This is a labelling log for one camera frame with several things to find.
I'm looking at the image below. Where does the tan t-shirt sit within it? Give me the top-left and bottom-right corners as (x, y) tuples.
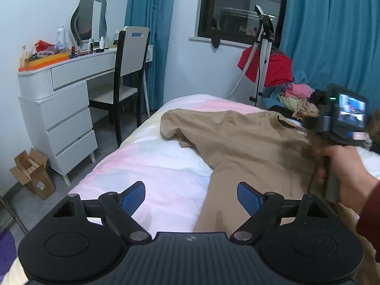
(160, 109), (379, 284)

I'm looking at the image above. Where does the red sleeve forearm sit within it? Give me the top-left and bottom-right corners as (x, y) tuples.
(357, 183), (380, 263)

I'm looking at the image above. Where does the person's right hand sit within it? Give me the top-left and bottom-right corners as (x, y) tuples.
(317, 145), (379, 215)

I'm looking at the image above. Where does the beige garment on pile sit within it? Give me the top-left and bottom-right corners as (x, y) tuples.
(292, 100), (319, 120)

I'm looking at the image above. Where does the pink garment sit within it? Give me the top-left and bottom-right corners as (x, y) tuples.
(284, 83), (314, 99)

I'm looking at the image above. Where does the pastel bed sheet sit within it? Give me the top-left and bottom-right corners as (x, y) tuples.
(0, 94), (380, 285)

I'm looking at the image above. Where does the yellow garment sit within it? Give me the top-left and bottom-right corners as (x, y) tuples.
(279, 95), (305, 111)

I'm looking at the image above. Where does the red garment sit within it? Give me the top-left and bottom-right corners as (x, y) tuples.
(236, 47), (295, 88)

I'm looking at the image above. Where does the blue curtain right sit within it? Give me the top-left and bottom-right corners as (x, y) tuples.
(280, 0), (379, 114)

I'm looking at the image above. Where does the cardboard box on floor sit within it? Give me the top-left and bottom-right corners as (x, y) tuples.
(10, 148), (55, 200)

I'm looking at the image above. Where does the white dressing table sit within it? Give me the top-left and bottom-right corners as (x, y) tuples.
(17, 49), (116, 185)

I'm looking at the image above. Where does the dark window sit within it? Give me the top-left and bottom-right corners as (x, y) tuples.
(195, 0), (287, 48)

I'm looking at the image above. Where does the grey black chair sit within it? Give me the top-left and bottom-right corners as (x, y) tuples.
(89, 26), (150, 145)

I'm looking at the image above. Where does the orange tray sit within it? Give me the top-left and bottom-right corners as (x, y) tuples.
(18, 52), (69, 72)

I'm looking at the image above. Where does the white spray bottle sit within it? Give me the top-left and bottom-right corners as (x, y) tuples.
(56, 25), (66, 50)

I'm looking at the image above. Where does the wavy vanity mirror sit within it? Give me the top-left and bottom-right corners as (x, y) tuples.
(70, 0), (107, 52)

